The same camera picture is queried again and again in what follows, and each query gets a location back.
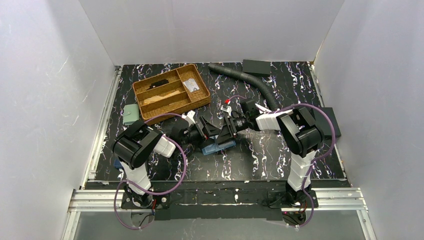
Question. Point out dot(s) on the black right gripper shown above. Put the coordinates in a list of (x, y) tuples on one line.
[(232, 125)]

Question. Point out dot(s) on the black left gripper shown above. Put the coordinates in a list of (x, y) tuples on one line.
[(202, 131)]

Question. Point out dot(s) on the light blue card holder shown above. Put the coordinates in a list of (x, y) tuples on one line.
[(216, 147)]

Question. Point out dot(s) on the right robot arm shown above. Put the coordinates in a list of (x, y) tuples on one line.
[(299, 130)]

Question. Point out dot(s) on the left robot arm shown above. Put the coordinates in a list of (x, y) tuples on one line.
[(135, 145)]

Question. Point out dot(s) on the white card in tray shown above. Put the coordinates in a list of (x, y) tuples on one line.
[(191, 85)]

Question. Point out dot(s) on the woven wicker organizer tray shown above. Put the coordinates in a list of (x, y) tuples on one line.
[(178, 104)]

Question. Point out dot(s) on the wooden utensil in tray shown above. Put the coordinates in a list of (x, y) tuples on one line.
[(158, 97)]

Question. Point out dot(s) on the black item in tray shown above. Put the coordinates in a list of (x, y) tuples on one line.
[(158, 84)]

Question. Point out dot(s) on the black flat box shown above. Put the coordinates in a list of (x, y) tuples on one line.
[(257, 68)]

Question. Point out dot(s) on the green small wallet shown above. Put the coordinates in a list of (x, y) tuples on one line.
[(131, 114)]

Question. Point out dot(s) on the dark blue wallet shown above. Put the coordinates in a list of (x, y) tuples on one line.
[(117, 164)]

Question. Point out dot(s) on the black box right side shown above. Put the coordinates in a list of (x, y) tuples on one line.
[(323, 124)]

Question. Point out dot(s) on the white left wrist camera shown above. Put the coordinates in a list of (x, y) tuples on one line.
[(189, 117)]

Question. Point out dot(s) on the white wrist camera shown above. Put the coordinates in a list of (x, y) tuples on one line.
[(189, 117), (226, 107)]

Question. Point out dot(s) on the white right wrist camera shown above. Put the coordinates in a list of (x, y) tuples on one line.
[(226, 107)]

